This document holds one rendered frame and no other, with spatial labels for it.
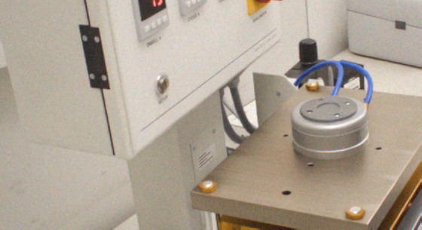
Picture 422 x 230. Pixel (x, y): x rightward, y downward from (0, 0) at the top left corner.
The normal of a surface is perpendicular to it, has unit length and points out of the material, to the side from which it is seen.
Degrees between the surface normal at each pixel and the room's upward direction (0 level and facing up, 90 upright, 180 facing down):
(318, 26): 90
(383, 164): 0
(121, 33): 90
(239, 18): 90
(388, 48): 91
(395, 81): 0
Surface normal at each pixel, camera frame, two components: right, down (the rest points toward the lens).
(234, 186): -0.09, -0.90
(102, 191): 0.82, 0.18
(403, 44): -0.65, 0.38
